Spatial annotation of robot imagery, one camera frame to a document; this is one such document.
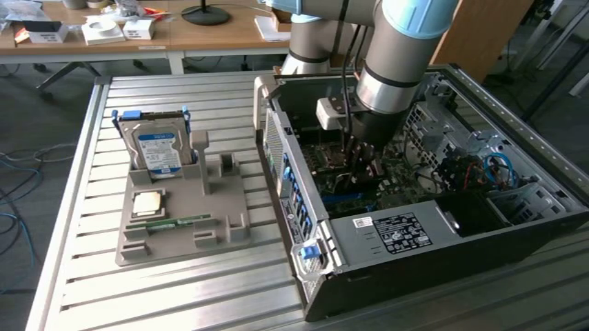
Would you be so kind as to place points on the blue case latch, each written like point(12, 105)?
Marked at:
point(309, 251)

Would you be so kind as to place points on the red brown flat item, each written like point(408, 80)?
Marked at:
point(20, 36)

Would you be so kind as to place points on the orange packet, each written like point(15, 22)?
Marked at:
point(157, 13)

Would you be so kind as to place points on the CPU chip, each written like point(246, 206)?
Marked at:
point(147, 204)

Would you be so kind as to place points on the metal disk bay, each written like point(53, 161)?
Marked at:
point(529, 203)

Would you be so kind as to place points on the cardboard box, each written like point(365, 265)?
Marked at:
point(281, 15)

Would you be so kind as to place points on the black lamp base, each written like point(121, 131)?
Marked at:
point(205, 17)

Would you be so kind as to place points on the CPU socket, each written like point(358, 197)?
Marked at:
point(332, 157)

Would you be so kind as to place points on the green motherboard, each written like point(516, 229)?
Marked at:
point(405, 193)

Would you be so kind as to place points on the grey parts rack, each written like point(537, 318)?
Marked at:
point(185, 203)

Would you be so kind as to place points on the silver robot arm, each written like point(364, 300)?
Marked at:
point(396, 51)

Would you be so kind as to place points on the clear plastic bag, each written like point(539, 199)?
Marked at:
point(23, 12)

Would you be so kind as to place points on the black open PC case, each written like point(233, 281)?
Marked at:
point(414, 276)

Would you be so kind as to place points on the white labelled box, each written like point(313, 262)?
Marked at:
point(138, 31)

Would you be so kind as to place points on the white paper stack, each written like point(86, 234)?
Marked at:
point(272, 31)

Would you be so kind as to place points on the wooden cabinet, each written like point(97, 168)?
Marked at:
point(497, 34)

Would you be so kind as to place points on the grey cup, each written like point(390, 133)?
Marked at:
point(74, 4)

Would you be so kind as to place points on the black and white box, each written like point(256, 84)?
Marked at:
point(46, 32)

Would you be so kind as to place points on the hard disk in blue caddy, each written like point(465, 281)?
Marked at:
point(159, 151)

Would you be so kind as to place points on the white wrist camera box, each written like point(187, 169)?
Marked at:
point(332, 115)

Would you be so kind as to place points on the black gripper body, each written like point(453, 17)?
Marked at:
point(374, 127)

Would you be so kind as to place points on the white box with round hole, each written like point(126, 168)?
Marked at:
point(103, 34)

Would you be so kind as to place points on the tape roll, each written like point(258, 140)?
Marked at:
point(97, 4)

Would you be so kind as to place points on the grey power supply unit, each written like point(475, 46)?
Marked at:
point(358, 241)

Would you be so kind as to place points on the green RAM stick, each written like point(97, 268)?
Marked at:
point(170, 222)

